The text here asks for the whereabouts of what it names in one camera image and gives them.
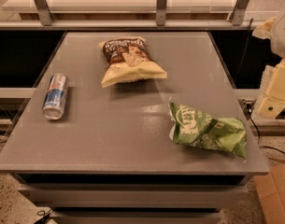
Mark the grey drawer cabinet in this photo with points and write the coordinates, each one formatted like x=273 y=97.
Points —
x=110 y=158

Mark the metal frame railing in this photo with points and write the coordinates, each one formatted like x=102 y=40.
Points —
x=132 y=14

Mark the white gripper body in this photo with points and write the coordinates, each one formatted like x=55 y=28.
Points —
x=282 y=36

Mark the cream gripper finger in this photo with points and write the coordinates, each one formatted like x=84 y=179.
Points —
x=268 y=107

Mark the brown yellow chip bag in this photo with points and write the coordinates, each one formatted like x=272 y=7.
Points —
x=129 y=61

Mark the silver blue redbull can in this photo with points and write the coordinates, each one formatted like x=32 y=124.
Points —
x=55 y=98

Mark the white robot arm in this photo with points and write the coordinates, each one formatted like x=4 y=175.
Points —
x=274 y=30

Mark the cardboard box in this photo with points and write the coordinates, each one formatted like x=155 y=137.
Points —
x=271 y=192

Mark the green jalapeno chip bag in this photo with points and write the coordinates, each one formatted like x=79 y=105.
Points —
x=195 y=128

